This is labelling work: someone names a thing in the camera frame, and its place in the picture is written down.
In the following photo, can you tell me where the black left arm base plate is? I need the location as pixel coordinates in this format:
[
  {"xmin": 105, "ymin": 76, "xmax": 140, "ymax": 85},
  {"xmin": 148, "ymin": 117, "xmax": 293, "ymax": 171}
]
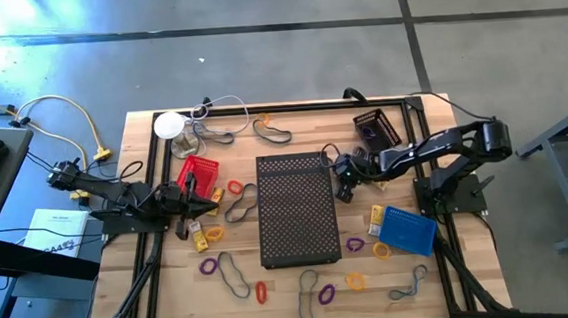
[{"xmin": 90, "ymin": 204, "xmax": 170, "ymax": 238}]

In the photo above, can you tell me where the white mushroom lamp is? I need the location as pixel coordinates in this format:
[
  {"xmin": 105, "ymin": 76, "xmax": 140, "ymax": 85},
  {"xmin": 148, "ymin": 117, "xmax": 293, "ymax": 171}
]
[{"xmin": 151, "ymin": 109, "xmax": 201, "ymax": 162}]

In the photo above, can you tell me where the white lamp cable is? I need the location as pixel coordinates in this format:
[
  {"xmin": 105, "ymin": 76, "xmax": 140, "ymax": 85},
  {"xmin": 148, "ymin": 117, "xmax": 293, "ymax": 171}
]
[{"xmin": 186, "ymin": 92, "xmax": 253, "ymax": 156}]

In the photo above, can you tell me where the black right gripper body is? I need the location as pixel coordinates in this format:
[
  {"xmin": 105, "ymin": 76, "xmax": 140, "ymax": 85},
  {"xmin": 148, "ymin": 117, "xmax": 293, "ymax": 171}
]
[{"xmin": 332, "ymin": 150, "xmax": 375, "ymax": 187}]

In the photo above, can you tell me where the orange-yellow power cord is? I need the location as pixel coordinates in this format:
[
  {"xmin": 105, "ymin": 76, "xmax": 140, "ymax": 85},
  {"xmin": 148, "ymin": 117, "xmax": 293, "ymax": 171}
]
[{"xmin": 0, "ymin": 77, "xmax": 92, "ymax": 208}]

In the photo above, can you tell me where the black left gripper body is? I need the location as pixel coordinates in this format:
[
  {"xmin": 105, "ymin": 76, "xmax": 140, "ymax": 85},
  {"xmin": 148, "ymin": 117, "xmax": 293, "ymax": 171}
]
[{"xmin": 157, "ymin": 181, "xmax": 192, "ymax": 224}]

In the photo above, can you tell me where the black plastic basket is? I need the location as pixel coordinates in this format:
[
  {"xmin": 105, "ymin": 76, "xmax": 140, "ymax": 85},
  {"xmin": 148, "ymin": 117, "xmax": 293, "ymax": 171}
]
[{"xmin": 351, "ymin": 106, "xmax": 405, "ymax": 156}]

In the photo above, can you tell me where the red plastic basket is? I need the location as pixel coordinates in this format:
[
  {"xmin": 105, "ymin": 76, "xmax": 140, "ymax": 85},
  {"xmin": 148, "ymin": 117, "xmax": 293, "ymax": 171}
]
[{"xmin": 172, "ymin": 151, "xmax": 224, "ymax": 203}]

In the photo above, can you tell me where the black cable loop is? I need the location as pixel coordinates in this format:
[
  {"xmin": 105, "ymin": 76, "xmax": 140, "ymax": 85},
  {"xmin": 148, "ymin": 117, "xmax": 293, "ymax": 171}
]
[{"xmin": 341, "ymin": 85, "xmax": 369, "ymax": 106}]

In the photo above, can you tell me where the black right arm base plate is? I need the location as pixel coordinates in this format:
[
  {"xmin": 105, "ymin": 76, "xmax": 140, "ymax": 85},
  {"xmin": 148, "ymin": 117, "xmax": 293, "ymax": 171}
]
[{"xmin": 413, "ymin": 172, "xmax": 489, "ymax": 217}]

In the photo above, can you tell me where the white booklet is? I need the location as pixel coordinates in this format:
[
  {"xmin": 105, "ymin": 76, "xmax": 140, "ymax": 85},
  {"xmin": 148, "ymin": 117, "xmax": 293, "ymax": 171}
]
[{"xmin": 20, "ymin": 204, "xmax": 93, "ymax": 262}]

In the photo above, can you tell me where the blue rubber band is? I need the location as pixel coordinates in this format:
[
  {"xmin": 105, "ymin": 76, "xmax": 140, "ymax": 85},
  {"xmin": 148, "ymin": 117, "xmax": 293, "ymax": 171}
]
[
  {"xmin": 222, "ymin": 182, "xmax": 261, "ymax": 224},
  {"xmin": 251, "ymin": 116, "xmax": 294, "ymax": 148},
  {"xmin": 295, "ymin": 268, "xmax": 323, "ymax": 318},
  {"xmin": 191, "ymin": 116, "xmax": 237, "ymax": 149},
  {"xmin": 215, "ymin": 249, "xmax": 253, "ymax": 302},
  {"xmin": 386, "ymin": 263, "xmax": 431, "ymax": 303}
]

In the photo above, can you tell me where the pale yellow power cord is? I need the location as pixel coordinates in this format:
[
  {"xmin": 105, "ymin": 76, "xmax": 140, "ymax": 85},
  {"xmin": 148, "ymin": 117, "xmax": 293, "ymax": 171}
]
[{"xmin": 11, "ymin": 89, "xmax": 114, "ymax": 169}]

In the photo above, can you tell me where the black perforated metal shelf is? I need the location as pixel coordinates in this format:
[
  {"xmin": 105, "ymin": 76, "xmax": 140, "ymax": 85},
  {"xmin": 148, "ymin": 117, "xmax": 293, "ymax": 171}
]
[{"xmin": 252, "ymin": 149, "xmax": 344, "ymax": 271}]

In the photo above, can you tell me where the blue plastic basket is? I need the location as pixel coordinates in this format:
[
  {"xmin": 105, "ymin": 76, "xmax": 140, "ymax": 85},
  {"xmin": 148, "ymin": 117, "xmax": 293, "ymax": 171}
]
[{"xmin": 376, "ymin": 202, "xmax": 440, "ymax": 262}]

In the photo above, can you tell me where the black side table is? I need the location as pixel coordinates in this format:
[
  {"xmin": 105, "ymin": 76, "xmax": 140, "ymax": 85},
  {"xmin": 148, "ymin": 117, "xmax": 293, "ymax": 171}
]
[{"xmin": 0, "ymin": 116, "xmax": 105, "ymax": 318}]

